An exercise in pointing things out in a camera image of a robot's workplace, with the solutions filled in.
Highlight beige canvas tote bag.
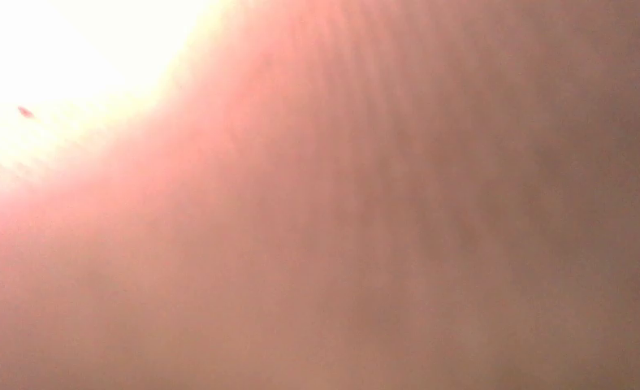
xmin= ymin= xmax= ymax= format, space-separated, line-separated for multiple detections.
xmin=0 ymin=1 xmax=640 ymax=389

